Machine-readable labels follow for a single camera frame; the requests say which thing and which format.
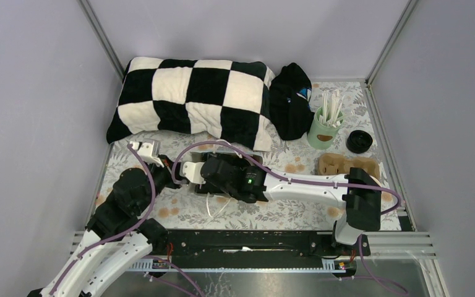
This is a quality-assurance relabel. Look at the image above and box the white paper bag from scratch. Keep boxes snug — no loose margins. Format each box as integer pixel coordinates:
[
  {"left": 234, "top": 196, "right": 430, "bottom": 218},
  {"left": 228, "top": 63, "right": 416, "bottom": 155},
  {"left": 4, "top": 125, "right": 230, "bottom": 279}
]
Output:
[{"left": 186, "top": 139, "right": 263, "bottom": 218}]

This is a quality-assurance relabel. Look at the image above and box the floral table mat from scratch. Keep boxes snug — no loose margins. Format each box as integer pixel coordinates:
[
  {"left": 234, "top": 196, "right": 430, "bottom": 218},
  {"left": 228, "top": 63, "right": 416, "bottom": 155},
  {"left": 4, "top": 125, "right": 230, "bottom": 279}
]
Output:
[{"left": 94, "top": 82, "right": 402, "bottom": 231}]

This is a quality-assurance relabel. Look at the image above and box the brown cardboard cup carrier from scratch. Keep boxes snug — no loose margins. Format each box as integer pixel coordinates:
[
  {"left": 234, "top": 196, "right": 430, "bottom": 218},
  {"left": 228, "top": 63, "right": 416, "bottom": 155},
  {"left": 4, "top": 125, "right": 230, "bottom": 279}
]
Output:
[{"left": 317, "top": 153, "right": 380, "bottom": 180}]

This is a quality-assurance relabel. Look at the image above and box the stack of black lids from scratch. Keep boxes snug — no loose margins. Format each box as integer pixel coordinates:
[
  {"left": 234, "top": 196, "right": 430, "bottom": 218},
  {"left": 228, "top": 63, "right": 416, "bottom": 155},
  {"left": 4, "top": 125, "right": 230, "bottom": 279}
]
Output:
[{"left": 346, "top": 130, "right": 374, "bottom": 154}]

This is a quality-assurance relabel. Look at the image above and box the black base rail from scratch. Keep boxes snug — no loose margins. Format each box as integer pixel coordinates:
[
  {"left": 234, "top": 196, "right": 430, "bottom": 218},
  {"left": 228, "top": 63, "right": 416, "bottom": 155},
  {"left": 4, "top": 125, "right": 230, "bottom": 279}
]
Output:
[{"left": 151, "top": 229, "right": 371, "bottom": 270}]

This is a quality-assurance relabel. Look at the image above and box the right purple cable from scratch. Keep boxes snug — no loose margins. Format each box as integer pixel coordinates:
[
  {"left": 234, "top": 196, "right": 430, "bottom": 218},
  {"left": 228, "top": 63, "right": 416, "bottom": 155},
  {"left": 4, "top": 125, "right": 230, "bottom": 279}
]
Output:
[{"left": 171, "top": 140, "right": 408, "bottom": 297}]

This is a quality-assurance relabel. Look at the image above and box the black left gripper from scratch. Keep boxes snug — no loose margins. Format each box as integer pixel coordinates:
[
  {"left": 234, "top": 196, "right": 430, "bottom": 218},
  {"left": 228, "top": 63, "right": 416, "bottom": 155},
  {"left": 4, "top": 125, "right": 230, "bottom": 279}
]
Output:
[{"left": 135, "top": 153, "right": 182, "bottom": 213}]

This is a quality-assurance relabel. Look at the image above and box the black white checkered pillow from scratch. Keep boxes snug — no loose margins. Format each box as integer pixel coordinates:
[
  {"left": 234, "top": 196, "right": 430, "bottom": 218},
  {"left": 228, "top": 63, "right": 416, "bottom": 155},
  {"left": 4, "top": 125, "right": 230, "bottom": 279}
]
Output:
[{"left": 106, "top": 57, "right": 275, "bottom": 152}]

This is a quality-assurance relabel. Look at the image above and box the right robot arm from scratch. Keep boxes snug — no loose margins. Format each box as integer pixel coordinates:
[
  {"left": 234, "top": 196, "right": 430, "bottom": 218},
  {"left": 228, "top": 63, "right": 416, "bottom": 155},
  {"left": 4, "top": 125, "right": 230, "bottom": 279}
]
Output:
[{"left": 181, "top": 158, "right": 382, "bottom": 255}]

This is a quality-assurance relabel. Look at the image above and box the green straw holder cup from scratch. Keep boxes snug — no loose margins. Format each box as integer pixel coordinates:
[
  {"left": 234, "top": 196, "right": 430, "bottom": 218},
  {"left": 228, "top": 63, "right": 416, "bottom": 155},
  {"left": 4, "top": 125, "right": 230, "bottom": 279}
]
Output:
[{"left": 307, "top": 107, "right": 343, "bottom": 150}]

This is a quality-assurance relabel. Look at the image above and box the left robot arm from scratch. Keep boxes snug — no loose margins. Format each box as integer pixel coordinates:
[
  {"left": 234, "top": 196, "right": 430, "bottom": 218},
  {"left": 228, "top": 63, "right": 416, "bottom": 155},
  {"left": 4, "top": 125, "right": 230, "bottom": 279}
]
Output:
[{"left": 29, "top": 155, "right": 177, "bottom": 296}]

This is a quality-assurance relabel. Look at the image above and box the black cloth bundle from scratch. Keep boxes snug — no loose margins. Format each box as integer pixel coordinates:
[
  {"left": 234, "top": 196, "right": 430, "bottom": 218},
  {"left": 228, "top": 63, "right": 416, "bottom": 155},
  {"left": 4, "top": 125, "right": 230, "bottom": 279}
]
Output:
[{"left": 270, "top": 62, "right": 314, "bottom": 140}]

